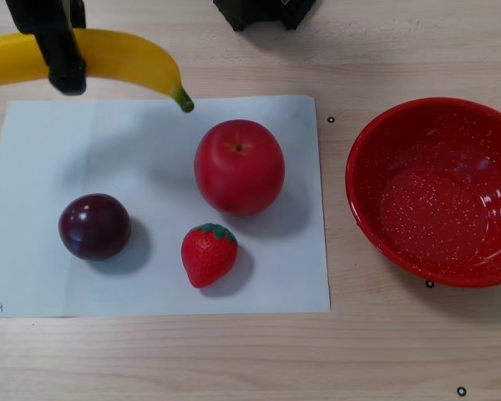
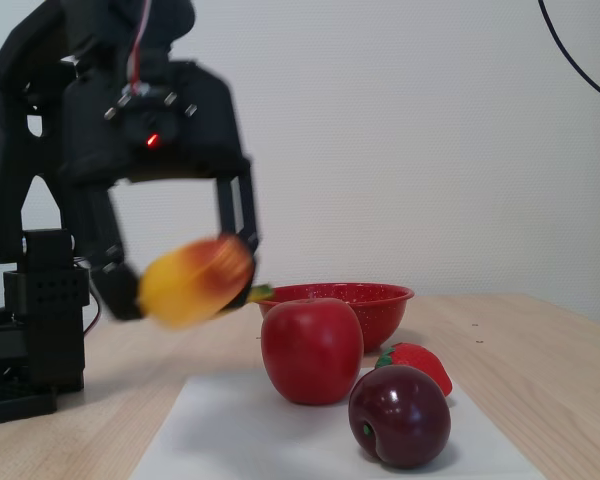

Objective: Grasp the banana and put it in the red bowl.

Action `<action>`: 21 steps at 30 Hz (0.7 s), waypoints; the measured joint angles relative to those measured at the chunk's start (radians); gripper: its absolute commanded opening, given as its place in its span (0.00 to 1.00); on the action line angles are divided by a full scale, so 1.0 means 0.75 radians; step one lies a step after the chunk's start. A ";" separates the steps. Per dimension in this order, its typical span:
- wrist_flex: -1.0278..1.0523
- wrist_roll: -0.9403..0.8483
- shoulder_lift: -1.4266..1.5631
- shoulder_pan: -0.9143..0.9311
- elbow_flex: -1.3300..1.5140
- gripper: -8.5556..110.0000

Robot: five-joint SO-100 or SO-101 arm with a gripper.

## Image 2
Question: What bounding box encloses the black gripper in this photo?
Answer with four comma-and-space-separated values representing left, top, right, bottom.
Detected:
62, 59, 261, 312

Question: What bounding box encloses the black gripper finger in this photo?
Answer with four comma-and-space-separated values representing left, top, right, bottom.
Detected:
77, 187, 145, 322

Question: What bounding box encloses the yellow toy banana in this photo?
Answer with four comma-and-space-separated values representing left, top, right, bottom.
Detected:
137, 234, 276, 330

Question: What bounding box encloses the red speckled bowl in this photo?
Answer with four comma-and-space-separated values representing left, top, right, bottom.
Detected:
253, 283, 416, 354

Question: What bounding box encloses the red toy apple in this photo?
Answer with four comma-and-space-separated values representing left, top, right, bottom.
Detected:
260, 298, 365, 406

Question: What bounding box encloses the white paper sheet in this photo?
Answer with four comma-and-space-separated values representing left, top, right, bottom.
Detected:
129, 364, 549, 480

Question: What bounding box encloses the red toy strawberry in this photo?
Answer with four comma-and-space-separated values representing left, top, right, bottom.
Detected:
374, 342, 454, 398

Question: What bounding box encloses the dark purple toy plum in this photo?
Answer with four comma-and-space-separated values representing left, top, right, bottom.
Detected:
348, 364, 452, 470

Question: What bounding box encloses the thin red motor wire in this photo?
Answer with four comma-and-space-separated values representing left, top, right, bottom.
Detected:
72, 255, 102, 335

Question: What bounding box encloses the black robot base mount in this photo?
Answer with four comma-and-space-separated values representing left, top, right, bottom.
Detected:
0, 305, 86, 429

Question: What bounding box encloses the red white servo cable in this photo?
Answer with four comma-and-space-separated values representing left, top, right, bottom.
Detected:
127, 0, 154, 96

